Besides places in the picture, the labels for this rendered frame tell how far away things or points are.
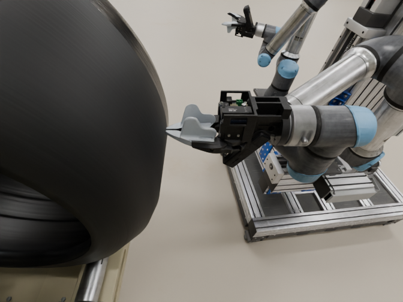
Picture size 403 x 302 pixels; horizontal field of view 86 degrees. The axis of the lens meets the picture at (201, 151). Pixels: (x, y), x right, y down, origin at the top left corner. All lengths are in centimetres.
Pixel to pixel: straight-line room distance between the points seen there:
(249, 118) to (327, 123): 14
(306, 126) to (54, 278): 68
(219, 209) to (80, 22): 153
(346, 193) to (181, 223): 101
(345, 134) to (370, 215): 156
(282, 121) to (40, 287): 67
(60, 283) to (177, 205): 108
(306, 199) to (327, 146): 131
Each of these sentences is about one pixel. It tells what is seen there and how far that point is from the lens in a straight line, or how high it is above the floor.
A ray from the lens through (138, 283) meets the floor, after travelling 150.
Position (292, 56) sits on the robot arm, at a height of 96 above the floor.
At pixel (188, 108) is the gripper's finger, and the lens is 39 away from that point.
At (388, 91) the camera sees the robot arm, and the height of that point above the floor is 120.
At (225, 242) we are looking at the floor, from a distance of 160.
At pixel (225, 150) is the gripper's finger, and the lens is 38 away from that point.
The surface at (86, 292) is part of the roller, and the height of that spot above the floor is 92.
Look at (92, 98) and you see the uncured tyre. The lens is 24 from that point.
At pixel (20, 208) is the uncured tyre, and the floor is 92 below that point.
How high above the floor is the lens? 147
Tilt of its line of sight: 47 degrees down
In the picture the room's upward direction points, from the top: 11 degrees clockwise
